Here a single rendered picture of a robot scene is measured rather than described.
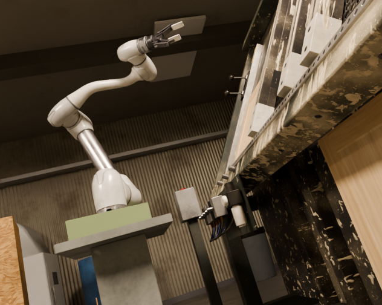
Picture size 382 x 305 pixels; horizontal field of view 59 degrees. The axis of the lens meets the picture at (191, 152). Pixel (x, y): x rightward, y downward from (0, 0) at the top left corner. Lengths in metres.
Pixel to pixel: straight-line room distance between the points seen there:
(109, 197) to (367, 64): 1.30
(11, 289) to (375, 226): 2.50
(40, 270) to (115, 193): 3.13
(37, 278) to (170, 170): 2.53
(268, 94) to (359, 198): 0.52
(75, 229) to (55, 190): 4.21
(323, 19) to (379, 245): 0.70
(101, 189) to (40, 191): 4.11
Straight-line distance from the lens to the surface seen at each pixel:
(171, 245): 5.51
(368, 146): 1.12
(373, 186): 1.15
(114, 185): 1.73
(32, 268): 4.78
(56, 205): 5.70
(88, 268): 4.41
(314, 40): 0.94
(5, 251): 3.02
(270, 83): 1.44
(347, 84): 0.80
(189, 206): 2.01
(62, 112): 2.11
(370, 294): 1.43
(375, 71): 0.76
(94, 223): 1.56
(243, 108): 2.08
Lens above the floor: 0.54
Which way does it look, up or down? 17 degrees up
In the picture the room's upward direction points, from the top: 17 degrees counter-clockwise
